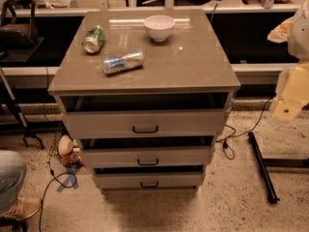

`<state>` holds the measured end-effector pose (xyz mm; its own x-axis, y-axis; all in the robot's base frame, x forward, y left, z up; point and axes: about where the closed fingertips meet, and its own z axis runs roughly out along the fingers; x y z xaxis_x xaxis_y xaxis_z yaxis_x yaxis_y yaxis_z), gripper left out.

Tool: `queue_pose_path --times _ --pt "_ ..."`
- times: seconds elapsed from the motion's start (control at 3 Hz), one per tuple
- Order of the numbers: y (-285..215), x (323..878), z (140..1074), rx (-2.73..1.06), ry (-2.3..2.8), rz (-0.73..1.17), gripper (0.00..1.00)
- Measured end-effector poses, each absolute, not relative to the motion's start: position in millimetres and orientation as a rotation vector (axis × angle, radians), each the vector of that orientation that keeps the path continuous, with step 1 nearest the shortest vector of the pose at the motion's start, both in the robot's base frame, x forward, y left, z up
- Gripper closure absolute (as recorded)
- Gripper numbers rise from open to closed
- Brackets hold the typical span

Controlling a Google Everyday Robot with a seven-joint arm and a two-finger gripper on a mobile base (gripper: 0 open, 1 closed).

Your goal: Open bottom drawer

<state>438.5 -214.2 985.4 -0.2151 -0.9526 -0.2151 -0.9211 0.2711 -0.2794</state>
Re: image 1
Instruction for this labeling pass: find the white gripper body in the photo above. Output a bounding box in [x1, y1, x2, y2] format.
[276, 63, 309, 104]

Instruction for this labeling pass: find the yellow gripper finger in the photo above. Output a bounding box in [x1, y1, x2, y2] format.
[269, 100, 302, 124]

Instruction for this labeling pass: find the grey drawer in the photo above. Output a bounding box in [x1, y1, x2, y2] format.
[62, 109, 228, 139]
[81, 147, 213, 168]
[93, 172, 205, 190]

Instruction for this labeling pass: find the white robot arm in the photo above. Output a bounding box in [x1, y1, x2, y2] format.
[267, 0, 309, 122]

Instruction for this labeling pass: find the grey drawer cabinet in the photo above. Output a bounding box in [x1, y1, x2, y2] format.
[47, 9, 241, 196]

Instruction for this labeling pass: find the black floor stand bar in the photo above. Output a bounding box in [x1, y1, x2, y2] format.
[248, 131, 279, 204]

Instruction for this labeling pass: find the white bowl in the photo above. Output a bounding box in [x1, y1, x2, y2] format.
[143, 14, 175, 42]

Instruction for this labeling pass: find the blue silver soda can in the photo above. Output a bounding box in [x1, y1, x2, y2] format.
[102, 50, 144, 74]

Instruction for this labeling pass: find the green crushed soda can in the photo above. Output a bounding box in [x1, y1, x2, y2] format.
[82, 25, 106, 54]

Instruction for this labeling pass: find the blue tape cross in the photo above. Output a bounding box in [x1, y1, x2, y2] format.
[56, 164, 82, 192]

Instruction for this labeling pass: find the black chair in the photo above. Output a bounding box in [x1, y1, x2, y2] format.
[0, 0, 43, 63]

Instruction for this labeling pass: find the person's leg in jeans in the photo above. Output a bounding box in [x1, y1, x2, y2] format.
[0, 150, 26, 214]

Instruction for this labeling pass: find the brown shoe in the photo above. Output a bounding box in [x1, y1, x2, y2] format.
[0, 197, 42, 220]

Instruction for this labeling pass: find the black tripod leg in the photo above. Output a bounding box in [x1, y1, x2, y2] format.
[0, 67, 44, 149]

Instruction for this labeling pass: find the black power cable right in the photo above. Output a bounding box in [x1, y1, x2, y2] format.
[215, 95, 274, 161]

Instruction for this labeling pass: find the black cable left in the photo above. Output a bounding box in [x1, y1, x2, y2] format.
[38, 66, 78, 232]

